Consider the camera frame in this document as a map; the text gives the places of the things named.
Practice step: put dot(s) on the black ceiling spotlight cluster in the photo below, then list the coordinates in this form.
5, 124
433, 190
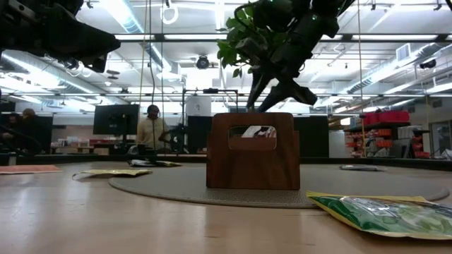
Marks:
72, 65

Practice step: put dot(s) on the person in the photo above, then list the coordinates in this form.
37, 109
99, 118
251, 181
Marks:
31, 130
152, 134
12, 123

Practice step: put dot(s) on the yellow pole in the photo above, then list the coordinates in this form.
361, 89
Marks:
363, 141

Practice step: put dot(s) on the black ceiling projector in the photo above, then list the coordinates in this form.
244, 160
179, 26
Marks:
427, 64

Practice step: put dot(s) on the yellow tea packet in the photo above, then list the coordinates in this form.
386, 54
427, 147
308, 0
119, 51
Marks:
116, 172

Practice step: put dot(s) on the shelf with red bins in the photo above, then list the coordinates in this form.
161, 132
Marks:
388, 116

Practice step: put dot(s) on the round black ceiling lamp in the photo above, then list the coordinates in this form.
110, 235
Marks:
202, 62

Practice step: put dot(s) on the green tea packet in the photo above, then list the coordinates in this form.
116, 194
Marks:
381, 215

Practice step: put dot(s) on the grey ceiling vent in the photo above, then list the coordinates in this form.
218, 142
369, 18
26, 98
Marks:
403, 52

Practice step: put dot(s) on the black table edge rail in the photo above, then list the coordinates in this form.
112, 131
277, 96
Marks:
70, 158

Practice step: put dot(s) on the black metal frame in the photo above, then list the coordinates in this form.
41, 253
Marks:
212, 90

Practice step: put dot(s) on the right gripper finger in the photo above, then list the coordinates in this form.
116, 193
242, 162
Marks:
259, 90
280, 95

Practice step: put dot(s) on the cluttered workbench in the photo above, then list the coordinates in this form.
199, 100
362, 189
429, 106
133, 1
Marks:
77, 147

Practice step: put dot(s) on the black computer monitor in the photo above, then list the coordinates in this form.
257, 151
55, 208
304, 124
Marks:
116, 120

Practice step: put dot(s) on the round grey placemat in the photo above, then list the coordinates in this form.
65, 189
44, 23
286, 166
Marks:
169, 187

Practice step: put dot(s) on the brown wooden caddy box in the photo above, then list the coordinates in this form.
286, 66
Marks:
247, 169

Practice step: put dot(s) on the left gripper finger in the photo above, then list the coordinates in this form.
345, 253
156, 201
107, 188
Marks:
84, 42
96, 64

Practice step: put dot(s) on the small green potted tree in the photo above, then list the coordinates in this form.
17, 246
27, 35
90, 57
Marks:
229, 53

